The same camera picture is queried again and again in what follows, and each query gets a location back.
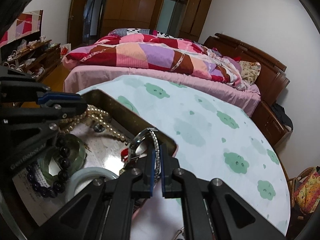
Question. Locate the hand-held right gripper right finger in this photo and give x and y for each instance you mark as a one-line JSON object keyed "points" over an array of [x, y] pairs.
{"points": [[163, 175]]}

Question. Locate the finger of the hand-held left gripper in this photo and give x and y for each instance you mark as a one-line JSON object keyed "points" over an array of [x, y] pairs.
{"points": [[67, 108], [57, 97]]}

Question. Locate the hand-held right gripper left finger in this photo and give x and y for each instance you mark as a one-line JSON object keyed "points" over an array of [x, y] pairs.
{"points": [[150, 175]]}

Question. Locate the silver metal band watch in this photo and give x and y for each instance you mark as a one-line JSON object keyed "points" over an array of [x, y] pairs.
{"points": [[156, 155]]}

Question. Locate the green jade bangle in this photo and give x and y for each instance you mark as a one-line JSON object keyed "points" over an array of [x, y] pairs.
{"points": [[78, 145]]}

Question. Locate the metal tin box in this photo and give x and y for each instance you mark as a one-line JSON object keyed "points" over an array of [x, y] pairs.
{"points": [[120, 110]]}

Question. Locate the white jade bangle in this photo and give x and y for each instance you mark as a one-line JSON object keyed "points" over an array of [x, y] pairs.
{"points": [[85, 173]]}

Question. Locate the small red charm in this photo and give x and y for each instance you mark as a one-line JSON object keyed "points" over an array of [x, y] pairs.
{"points": [[125, 154]]}

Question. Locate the cluttered low wooden cabinet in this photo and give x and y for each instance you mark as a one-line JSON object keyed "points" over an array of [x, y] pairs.
{"points": [[42, 57]]}

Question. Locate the red and white bag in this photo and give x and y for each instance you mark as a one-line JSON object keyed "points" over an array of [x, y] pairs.
{"points": [[65, 49]]}

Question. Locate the bed with pink sheet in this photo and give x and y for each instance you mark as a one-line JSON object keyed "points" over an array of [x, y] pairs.
{"points": [[100, 73]]}

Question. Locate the white cup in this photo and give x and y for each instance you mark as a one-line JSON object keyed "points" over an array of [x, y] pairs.
{"points": [[42, 39]]}

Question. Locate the round table with cloud cloth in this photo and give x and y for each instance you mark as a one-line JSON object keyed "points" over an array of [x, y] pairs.
{"points": [[200, 120]]}

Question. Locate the patchwork cloth cover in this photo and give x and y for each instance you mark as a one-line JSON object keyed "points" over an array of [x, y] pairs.
{"points": [[25, 26]]}

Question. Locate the patchwork quilt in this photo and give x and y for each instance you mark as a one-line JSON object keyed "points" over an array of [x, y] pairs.
{"points": [[150, 52]]}

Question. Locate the wooden nightstand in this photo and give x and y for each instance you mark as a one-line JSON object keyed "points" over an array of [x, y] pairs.
{"points": [[267, 125]]}

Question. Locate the wooden wardrobe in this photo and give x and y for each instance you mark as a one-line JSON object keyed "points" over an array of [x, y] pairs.
{"points": [[145, 12]]}

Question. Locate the wicker chair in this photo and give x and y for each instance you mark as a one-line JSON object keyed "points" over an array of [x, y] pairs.
{"points": [[295, 180]]}

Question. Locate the dark clothes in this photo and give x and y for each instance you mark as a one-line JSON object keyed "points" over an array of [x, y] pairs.
{"points": [[281, 115]]}

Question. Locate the floral pillow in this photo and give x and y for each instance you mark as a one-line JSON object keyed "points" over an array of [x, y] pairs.
{"points": [[248, 71]]}

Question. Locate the colourful patterned cushion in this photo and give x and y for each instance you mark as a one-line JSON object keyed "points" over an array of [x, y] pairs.
{"points": [[308, 192]]}

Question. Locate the wooden headboard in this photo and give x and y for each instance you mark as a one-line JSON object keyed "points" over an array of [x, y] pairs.
{"points": [[270, 72]]}

